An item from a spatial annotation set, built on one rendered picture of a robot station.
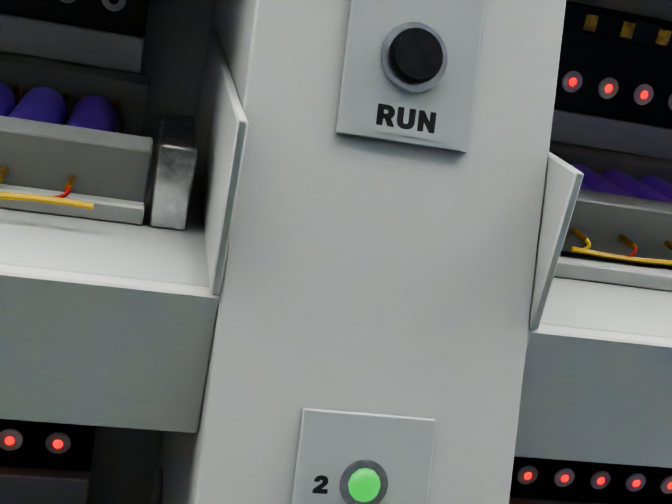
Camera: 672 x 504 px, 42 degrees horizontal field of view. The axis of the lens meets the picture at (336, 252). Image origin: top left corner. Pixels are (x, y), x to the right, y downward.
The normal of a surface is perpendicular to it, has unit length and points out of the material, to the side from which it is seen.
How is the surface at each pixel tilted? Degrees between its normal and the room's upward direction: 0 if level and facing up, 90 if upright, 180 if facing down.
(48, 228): 21
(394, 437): 90
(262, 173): 90
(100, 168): 111
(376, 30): 90
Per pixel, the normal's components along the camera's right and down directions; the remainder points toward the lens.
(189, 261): 0.19, -0.93
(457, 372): 0.22, 0.00
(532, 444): 0.17, 0.36
